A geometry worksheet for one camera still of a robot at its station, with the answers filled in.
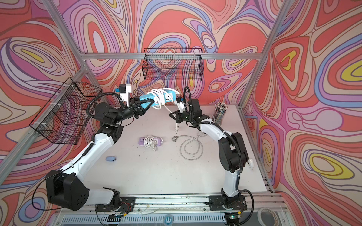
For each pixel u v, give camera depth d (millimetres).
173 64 993
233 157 499
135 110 595
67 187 396
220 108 936
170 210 731
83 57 883
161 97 581
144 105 598
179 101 778
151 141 905
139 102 575
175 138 975
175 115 825
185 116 774
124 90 539
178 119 783
